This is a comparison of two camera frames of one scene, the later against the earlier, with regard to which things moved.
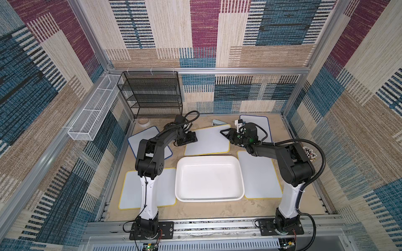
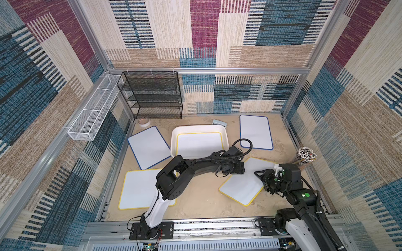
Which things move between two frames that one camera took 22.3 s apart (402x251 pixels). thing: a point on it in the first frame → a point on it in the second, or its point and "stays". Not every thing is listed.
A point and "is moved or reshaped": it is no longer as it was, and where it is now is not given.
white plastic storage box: [209, 179] → [193, 141]
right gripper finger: [228, 135] → [256, 173]
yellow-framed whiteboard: [132, 190] stays
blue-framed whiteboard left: [134, 141] stays
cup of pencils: [310, 153] stays
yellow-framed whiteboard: [260, 179] is moved or reshaped
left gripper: [192, 139] → [241, 168]
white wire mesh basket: [87, 124] stays
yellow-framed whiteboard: [210, 141] stays
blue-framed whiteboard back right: [263, 122] stays
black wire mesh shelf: [152, 93] stays
